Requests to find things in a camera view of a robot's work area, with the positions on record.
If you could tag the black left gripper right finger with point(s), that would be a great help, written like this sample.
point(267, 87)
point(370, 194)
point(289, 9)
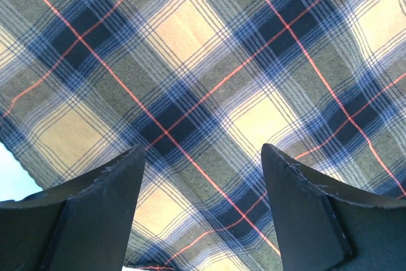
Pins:
point(324, 224)

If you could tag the yellow plaid long sleeve shirt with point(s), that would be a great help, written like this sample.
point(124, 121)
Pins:
point(202, 85)

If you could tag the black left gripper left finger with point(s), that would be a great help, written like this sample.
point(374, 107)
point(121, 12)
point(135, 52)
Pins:
point(82, 224)

